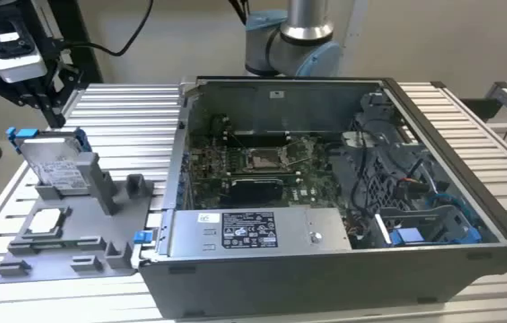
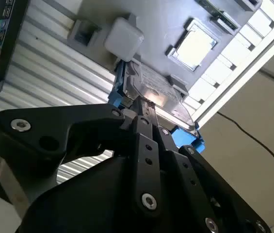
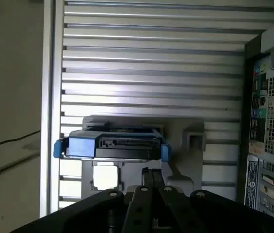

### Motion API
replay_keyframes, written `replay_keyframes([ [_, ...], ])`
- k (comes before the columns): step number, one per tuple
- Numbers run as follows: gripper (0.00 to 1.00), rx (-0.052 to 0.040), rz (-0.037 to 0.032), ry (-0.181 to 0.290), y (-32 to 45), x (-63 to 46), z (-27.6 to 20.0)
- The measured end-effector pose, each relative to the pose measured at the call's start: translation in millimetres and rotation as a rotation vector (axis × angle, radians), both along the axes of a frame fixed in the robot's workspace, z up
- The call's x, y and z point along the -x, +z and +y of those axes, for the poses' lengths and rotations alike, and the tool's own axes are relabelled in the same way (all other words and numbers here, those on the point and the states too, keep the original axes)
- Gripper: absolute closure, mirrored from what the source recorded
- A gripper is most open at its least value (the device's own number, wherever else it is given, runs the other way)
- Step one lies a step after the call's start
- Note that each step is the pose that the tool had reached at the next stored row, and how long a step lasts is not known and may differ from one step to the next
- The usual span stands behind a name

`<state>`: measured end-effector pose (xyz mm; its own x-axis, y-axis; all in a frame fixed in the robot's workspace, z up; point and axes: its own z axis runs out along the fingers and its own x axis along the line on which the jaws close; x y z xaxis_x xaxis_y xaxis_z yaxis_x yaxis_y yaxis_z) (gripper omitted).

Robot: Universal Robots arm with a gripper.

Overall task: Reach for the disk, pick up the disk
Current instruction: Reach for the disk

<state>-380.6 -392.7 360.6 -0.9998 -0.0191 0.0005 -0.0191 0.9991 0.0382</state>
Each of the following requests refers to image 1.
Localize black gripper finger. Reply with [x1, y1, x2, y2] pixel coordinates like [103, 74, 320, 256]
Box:
[0, 69, 55, 128]
[50, 62, 83, 129]

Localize hard disk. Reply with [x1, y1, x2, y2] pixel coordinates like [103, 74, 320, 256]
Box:
[5, 127, 97, 196]

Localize grey metal disk bay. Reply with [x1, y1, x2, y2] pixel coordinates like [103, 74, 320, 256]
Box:
[368, 201, 482, 248]

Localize silver CPU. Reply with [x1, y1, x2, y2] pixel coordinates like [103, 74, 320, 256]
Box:
[26, 209, 63, 233]

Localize grey parts rack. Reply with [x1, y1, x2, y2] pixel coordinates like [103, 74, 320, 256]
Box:
[0, 151, 154, 285]

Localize black RAM slot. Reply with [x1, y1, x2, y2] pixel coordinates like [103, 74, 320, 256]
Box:
[225, 135, 290, 141]
[229, 143, 290, 149]
[225, 131, 290, 137]
[222, 170, 302, 176]

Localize green RAM stick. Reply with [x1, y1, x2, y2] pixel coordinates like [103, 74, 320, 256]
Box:
[21, 237, 103, 248]

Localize blue case latch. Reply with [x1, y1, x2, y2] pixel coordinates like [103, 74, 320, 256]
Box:
[130, 229, 154, 245]

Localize CPU socket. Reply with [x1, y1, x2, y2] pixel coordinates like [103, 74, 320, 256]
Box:
[244, 147, 289, 173]

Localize black graphics card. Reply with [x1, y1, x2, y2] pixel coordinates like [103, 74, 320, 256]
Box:
[223, 177, 286, 207]

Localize metal socket cover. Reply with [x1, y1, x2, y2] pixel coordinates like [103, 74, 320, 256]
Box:
[281, 137, 316, 161]

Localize green motherboard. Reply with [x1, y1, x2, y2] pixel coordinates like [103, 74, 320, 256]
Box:
[185, 131, 352, 209]

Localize silver power supply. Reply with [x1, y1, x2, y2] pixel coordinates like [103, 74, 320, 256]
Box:
[165, 207, 353, 258]

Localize grey perforated drive cage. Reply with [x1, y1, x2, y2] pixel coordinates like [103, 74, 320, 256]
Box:
[330, 92, 460, 216]

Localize black open PC case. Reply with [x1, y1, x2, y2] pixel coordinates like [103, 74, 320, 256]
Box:
[138, 75, 507, 319]

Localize blue plastic block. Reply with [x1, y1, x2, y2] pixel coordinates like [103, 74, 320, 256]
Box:
[388, 228, 425, 244]

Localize blue plastic bay clip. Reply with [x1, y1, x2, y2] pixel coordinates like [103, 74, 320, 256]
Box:
[464, 220, 484, 244]

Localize black upright post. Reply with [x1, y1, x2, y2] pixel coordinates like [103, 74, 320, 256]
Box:
[50, 0, 105, 85]

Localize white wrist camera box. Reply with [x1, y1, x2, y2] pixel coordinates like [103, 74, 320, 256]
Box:
[0, 13, 50, 84]

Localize black hanging cable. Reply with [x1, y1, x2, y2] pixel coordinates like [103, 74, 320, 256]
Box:
[61, 0, 154, 57]

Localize thin wire locking lever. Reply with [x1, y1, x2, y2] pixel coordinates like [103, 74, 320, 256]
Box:
[228, 130, 253, 152]

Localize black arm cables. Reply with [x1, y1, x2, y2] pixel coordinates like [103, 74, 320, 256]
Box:
[226, 0, 250, 24]

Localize power wire with black plug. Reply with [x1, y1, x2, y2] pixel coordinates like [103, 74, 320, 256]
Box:
[396, 156, 428, 205]

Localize blue data wire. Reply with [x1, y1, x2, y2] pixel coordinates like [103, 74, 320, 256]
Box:
[425, 192, 476, 223]

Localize black bracket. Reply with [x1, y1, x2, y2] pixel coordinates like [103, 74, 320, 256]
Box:
[460, 97, 504, 122]

